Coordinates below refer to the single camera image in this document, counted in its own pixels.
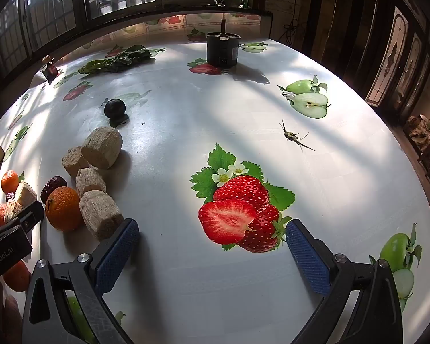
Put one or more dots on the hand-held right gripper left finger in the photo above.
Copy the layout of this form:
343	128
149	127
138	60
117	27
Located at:
116	254

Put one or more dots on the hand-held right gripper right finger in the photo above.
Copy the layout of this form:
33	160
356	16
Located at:
304	258

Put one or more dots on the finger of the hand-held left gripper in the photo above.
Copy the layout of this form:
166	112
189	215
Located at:
25	215

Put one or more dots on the large orange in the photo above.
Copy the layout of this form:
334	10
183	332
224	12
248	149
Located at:
62	209

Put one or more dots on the person's left hand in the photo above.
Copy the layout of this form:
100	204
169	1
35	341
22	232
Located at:
0	315

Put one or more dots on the pale sugarcane piece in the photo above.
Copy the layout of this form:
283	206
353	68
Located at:
25	193

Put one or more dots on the red date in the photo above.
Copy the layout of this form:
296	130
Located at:
10	197
52	188

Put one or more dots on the small mandarin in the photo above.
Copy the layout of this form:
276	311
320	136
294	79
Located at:
18	277
0	214
10	182

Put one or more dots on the dark plum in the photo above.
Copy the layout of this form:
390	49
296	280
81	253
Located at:
114	108

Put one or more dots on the small dark bottle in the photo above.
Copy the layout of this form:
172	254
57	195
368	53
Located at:
51	71

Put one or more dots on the floral cloth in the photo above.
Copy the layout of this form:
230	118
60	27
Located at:
423	132

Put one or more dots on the leafy green vegetable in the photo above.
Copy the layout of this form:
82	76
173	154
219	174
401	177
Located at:
122	59

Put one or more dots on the stained glass door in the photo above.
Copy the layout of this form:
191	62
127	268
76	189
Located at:
394	57

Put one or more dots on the black cylindrical container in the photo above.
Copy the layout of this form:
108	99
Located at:
222	50

